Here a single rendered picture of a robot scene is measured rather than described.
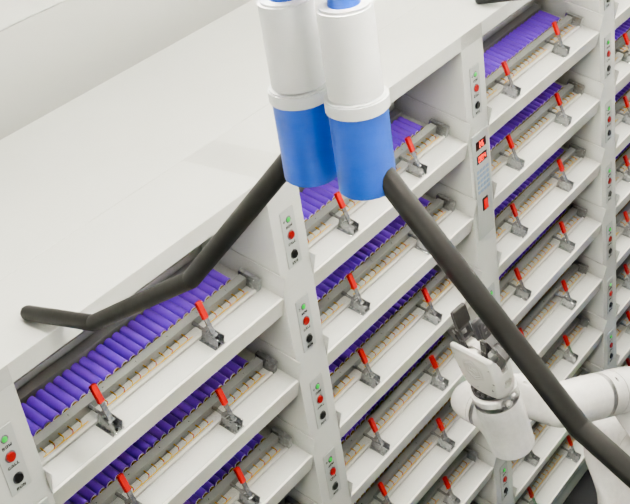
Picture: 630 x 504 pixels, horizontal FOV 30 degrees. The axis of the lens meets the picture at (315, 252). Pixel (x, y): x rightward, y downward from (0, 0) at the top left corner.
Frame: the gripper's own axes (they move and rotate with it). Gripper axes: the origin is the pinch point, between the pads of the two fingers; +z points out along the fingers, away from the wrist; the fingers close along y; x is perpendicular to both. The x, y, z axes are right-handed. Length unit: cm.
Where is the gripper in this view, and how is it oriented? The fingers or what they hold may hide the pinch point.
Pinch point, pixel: (470, 320)
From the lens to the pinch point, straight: 196.2
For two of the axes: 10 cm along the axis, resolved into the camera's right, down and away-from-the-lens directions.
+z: -3.2, -7.5, -5.7
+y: -6.0, -3.0, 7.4
